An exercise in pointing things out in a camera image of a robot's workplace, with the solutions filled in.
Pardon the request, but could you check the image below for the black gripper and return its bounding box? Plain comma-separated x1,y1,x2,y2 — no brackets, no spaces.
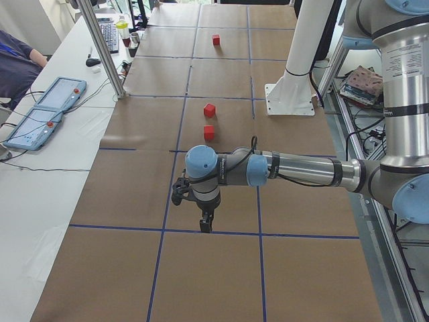
196,194,221,233

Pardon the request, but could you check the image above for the red cube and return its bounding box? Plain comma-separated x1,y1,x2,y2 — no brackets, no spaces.
212,34,221,46
203,103,216,118
203,125,215,142

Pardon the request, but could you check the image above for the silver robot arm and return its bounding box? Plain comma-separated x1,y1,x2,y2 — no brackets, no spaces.
172,1,428,233

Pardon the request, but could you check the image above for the upper blue teach pendant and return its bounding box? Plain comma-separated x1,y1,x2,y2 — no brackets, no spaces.
35,77,87,111

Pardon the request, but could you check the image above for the blue teach pendant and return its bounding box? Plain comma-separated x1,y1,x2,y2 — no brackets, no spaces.
35,77,87,111
3,107,63,151

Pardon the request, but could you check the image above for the lower blue teach pendant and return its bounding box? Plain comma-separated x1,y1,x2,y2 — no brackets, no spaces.
3,107,63,151

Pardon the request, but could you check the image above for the metal cup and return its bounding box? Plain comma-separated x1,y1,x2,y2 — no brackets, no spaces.
130,32,140,44

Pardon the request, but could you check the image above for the black computer mouse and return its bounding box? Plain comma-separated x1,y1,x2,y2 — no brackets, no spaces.
85,58,101,67

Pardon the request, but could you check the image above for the stack of books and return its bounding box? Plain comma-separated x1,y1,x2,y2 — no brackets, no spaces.
339,66,383,106

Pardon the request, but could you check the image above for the black keyboard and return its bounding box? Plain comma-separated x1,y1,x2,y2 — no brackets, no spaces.
99,22,119,54

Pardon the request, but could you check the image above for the yellow lid bottle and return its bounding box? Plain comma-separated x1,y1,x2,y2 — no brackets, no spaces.
115,19,130,40

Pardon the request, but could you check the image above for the seated person in blue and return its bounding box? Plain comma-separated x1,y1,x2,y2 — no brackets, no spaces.
1,30,48,110

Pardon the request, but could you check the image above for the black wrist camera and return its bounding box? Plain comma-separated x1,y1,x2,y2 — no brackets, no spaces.
171,177,194,206

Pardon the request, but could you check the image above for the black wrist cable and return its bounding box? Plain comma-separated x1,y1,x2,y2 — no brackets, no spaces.
231,135,336,187

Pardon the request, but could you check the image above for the white pedestal column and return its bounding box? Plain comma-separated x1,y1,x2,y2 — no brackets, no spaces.
265,0,341,116

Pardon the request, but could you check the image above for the aluminium frame post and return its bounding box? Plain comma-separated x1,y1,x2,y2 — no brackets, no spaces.
76,0,125,99

